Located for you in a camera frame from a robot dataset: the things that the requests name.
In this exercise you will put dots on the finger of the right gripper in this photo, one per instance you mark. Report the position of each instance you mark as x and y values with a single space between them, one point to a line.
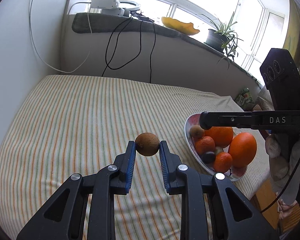
207 120

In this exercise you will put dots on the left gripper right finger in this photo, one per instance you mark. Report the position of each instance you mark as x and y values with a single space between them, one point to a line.
211 201

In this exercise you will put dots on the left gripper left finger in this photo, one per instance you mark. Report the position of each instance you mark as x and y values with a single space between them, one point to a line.
84 200

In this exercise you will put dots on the large orange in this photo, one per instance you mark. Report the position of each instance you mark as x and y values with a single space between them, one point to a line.
222 136

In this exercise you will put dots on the medium orange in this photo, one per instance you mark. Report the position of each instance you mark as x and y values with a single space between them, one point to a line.
243 149

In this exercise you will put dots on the mandarin orange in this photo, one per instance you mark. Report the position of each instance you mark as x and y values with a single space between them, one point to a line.
204 144

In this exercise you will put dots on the mandarin with stem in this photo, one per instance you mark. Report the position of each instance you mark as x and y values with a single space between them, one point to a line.
223 162

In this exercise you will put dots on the small brown kiwi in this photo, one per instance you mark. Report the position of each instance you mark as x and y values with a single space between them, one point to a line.
196 131

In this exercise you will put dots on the small dark plum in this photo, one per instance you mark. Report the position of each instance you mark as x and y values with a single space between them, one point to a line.
208 157

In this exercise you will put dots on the small brown round fruit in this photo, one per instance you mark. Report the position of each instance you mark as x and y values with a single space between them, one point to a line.
147 144

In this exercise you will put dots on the green kiwi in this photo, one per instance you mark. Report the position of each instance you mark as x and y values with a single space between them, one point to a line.
218 150

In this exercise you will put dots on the white gloved right hand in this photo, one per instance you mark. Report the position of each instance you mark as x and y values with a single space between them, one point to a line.
285 175

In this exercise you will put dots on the green printed bag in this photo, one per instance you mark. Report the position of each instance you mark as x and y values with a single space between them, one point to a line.
245 100

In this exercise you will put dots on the floral white plate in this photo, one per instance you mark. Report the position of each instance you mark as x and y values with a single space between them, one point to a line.
233 173

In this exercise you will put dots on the potted spider plant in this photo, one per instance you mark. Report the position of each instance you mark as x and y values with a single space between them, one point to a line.
223 38

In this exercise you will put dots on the yellow bowl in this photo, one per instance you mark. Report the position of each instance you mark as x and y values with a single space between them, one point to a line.
185 28

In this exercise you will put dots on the white power strip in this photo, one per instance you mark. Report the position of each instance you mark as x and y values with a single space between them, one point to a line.
110 7

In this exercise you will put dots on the ring light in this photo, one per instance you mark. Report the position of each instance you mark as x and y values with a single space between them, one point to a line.
129 6

